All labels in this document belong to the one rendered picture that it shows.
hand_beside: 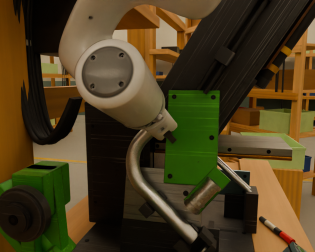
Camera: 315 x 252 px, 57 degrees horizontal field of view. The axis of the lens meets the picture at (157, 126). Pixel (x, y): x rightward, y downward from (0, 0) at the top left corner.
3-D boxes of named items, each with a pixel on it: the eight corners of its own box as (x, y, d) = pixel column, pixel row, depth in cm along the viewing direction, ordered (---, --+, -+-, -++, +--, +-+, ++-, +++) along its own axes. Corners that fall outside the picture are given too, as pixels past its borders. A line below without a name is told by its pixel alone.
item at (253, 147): (280, 146, 86) (280, 136, 86) (292, 161, 71) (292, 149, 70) (152, 140, 95) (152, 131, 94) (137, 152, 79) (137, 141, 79)
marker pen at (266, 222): (258, 221, 82) (258, 216, 82) (263, 220, 83) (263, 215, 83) (290, 246, 70) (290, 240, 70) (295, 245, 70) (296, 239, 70)
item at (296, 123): (287, 204, 305) (305, -41, 267) (178, 154, 510) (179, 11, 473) (321, 196, 328) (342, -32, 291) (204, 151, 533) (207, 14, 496)
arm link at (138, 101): (96, 99, 47) (136, 138, 44) (53, 70, 34) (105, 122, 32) (132, 61, 47) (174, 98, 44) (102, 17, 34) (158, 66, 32)
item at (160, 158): (171, 189, 106) (172, 96, 101) (151, 230, 77) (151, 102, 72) (124, 185, 111) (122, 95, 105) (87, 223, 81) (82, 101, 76)
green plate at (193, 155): (216, 184, 70) (220, 97, 72) (216, 187, 62) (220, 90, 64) (169, 180, 72) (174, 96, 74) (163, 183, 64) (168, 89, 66)
